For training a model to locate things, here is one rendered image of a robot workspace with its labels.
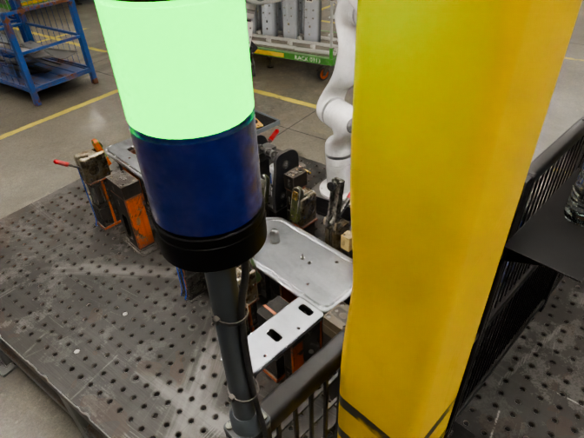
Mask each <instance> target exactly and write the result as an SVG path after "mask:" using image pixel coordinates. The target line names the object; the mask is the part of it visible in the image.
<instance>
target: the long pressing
mask: <svg viewBox="0 0 584 438"><path fill-rule="evenodd" d="M130 148H134V145H133V142H132V138H129V139H126V140H123V141H121V142H119V143H115V144H113V145H110V146H109V147H107V148H105V149H104V151H105V153H106V155H107V156H109V157H110V158H112V159H113V160H114V161H116V162H117V163H119V164H121V165H122V166H123V167H124V168H125V169H127V170H129V171H130V172H131V173H133V174H134V175H136V176H138V177H139V178H141V179H142V180H143V178H142V174H141V170H140V168H139V164H138V161H137V158H136V154H133V153H131V152H130V151H128V149H130ZM266 222H267V238H266V241H265V243H264V245H263V246H262V248H261V249H260V251H259V252H258V253H257V254H256V255H255V257H254V258H255V262H256V265H257V267H258V269H259V270H260V271H261V272H263V273H264V274H265V275H267V276H268V277H270V278H271V279H272V280H274V281H275V282H277V283H278V284H280V285H281V286H283V287H284V288H285V289H286V290H288V291H289V292H290V293H292V294H293V295H295V296H296V297H301V298H303V299H304V300H305V301H307V302H309V303H310V304H312V305H313V306H314V307H316V308H317V309H319V310H320V311H321V312H322V313H328V312H329V311H330V310H331V309H332V308H333V307H334V306H336V305H337V304H338V303H339V302H345V301H346V300H347V299H348V298H349V297H350V296H351V292H352V284H353V259H352V258H350V257H349V256H347V255H345V254H343V253H342V252H341V251H339V250H337V249H335V248H333V247H331V246H330V245H328V244H327V243H325V242H323V241H321V240H320V239H318V238H316V237H315V236H312V235H311V234H310V233H308V232H307V231H305V230H303V229H301V228H299V227H297V226H296V225H294V224H293V223H292V222H289V221H287V220H286V219H284V218H281V217H266ZM272 229H277V230H278V231H279V235H280V242H279V243H277V244H273V243H271V242H270V237H269V233H270V230H272ZM302 254H303V256H304V260H302V259H301V258H302ZM309 261H311V264H308V262H309ZM335 262H338V263H335ZM307 283H309V285H306V284H307Z"/></svg>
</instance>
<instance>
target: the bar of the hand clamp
mask: <svg viewBox="0 0 584 438"><path fill-rule="evenodd" d="M344 184H345V181H344V180H342V179H341V178H339V177H337V176H336V177H334V178H332V181H331V182H328V184H327V188H328V190H329V191H330V194H329V201H328V213H327V221H326V227H328V226H330V223H329V221H330V220H331V219H332V217H334V221H333V228H332V230H334V226H335V223H336V222H338V221H339V220H340V214H341V207H342V197H343V191H344Z"/></svg>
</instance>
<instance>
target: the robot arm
mask: <svg viewBox="0 0 584 438"><path fill-rule="evenodd" d="M281 1H284V0H245V7H246V17H247V27H248V37H249V47H250V45H251V47H252V49H251V50H250V51H249V55H250V56H252V55H254V52H256V50H257V49H258V48H257V46H256V45H255V44H254V43H253V42H252V41H251V38H252V30H253V22H252V21H251V19H250V18H254V14H255V10H256V6H257V5H263V4H269V3H277V2H281ZM356 19H357V0H340V1H339V3H338V4H337V6H336V10H335V27H336V32H337V36H338V52H337V57H336V61H335V69H334V72H333V75H332V77H331V78H330V80H329V82H328V85H327V86H326V88H325V89H324V91H323V92H322V94H321V96H320V98H319V100H318V102H317V105H316V114H317V115H318V117H319V119H320V120H321V121H322V122H323V123H325V124H326V125H328V126H329V127H330V128H331V129H332V130H333V133H334V135H332V136H330V137H329V138H328V139H327V141H326V142H325V157H326V172H327V179H325V180H324V181H323V182H322V183H321V185H320V192H321V194H322V195H323V196H324V197H326V198H328V199H329V194H330V191H329V190H328V188H327V184H328V183H329V182H331V181H332V178H334V177H336V176H337V177H339V178H341V179H342V180H344V181H345V184H344V191H343V197H342V200H345V199H346V198H347V197H346V196H347V195H348V193H349V192H350V159H351V134H352V113H353V106H352V105H351V104H349V103H347V102H345V101H344V98H345V95H346V93H347V91H348V89H349V88H350V87H352V86H353V85H354V74H355V38H356Z"/></svg>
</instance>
